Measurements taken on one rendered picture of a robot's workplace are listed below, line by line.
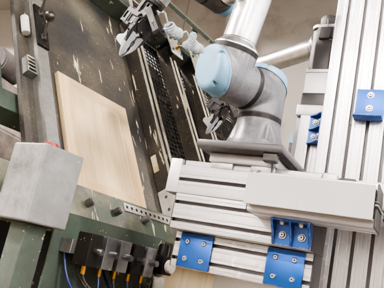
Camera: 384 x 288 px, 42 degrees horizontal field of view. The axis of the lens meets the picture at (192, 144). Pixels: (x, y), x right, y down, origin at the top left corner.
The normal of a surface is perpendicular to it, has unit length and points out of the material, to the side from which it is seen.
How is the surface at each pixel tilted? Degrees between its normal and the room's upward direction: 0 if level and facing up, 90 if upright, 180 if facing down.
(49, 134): 60
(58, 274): 90
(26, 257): 90
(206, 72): 98
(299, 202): 90
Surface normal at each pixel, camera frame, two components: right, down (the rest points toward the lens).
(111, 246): 0.81, 0.02
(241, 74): 0.56, 0.15
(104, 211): 0.80, -0.46
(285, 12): -0.41, -0.30
